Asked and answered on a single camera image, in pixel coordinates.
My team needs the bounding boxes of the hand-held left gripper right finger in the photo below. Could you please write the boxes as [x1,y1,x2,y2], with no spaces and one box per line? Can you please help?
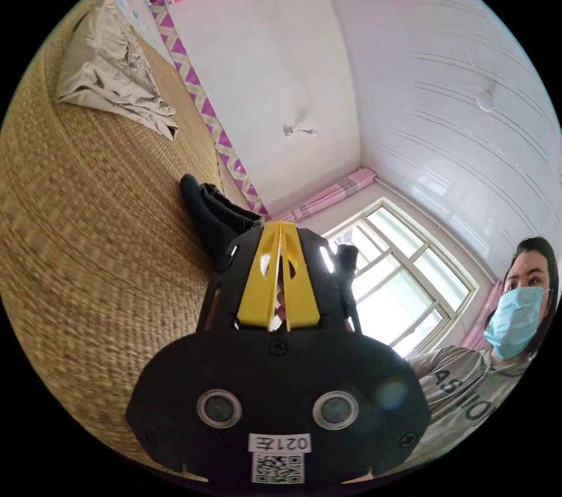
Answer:
[280,222,321,329]

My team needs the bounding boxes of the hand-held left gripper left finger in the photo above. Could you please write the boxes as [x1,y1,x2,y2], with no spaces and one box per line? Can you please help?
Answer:
[237,222,281,328]

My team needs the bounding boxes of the dark blue jeans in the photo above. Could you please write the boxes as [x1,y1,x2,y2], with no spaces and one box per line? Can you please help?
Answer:
[179,173,362,333]

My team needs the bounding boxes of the pink curtain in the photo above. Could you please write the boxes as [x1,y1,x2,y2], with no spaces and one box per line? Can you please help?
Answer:
[461,279,504,351]
[271,167,378,224]

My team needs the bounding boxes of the window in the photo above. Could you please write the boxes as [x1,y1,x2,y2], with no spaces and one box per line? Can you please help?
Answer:
[324,197,480,358]

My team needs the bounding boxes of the bed with woven mat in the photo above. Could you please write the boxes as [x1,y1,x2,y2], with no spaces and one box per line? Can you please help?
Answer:
[0,0,265,477]

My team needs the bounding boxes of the person's body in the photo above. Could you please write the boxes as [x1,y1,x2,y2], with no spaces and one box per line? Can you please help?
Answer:
[407,235,562,462]

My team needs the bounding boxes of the beige garment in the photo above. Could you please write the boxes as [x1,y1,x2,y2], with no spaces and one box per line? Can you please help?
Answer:
[54,0,180,141]

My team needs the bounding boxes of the ceiling lamp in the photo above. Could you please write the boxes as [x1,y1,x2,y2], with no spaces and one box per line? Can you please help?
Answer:
[475,88,498,114]

